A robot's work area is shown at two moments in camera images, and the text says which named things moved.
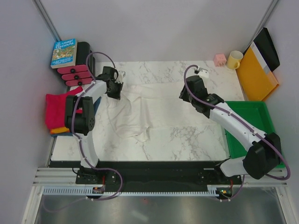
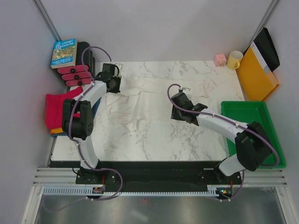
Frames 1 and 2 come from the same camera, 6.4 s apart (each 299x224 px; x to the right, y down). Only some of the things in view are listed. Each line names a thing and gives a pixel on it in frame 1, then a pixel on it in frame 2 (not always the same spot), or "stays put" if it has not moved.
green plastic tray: (237, 145) stays put
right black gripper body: (187, 97) -> (176, 114)
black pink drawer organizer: (79, 75) stays put
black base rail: (161, 173) stays put
